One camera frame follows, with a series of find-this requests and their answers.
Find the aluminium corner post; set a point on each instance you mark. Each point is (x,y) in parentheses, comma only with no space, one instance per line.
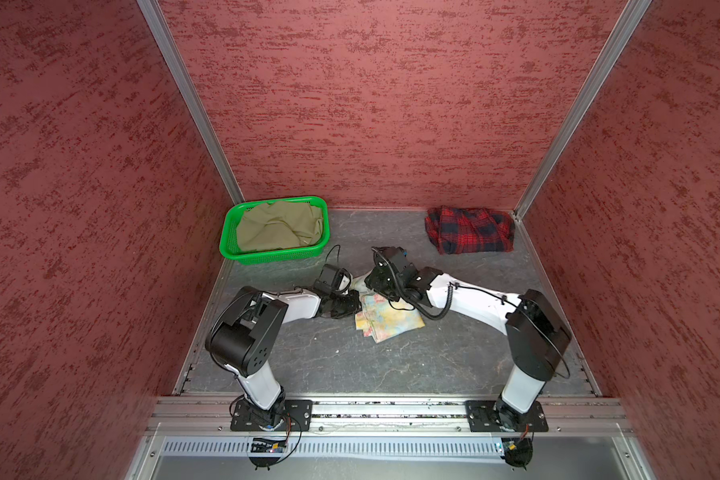
(169,50)
(621,33)

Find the right aluminium corner post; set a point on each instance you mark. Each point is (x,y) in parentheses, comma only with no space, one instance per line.
(621,33)

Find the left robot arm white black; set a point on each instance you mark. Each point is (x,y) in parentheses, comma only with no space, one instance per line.
(242,339)

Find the olive green garment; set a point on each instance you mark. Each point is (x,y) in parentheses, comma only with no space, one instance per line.
(279,225)

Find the slotted cable duct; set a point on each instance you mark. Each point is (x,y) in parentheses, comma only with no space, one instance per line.
(472,449)

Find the aluminium front rail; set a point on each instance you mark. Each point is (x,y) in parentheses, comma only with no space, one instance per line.
(416,415)

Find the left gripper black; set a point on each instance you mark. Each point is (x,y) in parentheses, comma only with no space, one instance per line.
(355,305)

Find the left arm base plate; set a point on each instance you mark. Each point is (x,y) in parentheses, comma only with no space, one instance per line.
(246,417)

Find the green plastic basket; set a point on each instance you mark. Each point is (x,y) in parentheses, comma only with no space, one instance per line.
(228,244)

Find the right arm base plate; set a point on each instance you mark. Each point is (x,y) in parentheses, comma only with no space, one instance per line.
(496,416)

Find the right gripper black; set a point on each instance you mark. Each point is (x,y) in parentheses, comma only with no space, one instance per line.
(375,277)

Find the pastel floral skirt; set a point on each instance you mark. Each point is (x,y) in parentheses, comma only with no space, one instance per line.
(382,319)

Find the left aluminium corner post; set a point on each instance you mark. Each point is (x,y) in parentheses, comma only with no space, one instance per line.
(169,50)

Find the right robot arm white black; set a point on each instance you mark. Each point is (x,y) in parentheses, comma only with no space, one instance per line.
(536,334)

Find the red plaid skirt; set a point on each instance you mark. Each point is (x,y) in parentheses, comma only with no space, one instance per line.
(455,231)

